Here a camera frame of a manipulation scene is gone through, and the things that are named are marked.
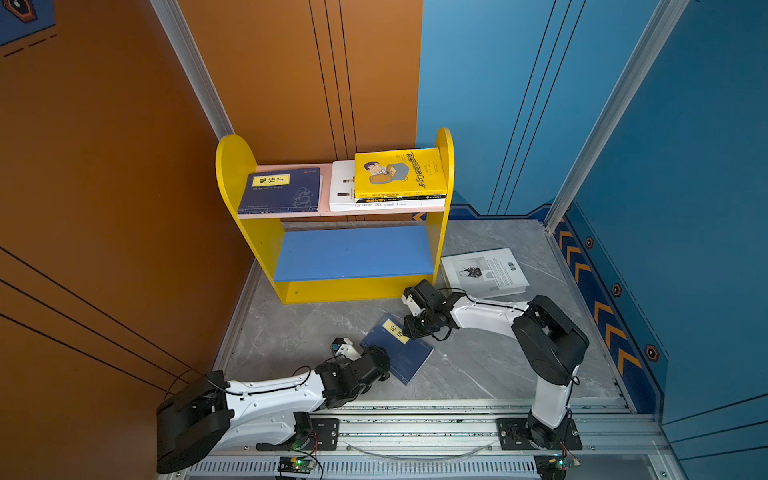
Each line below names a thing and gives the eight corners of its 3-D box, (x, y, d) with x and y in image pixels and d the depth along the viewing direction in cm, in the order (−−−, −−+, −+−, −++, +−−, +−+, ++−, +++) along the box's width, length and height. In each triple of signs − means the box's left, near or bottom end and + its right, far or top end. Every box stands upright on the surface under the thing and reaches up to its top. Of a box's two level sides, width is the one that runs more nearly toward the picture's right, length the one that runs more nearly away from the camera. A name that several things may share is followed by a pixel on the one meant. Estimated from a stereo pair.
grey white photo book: (452, 303, 100) (454, 296, 96) (440, 263, 111) (441, 255, 107) (525, 294, 102) (530, 286, 98) (506, 256, 113) (510, 247, 109)
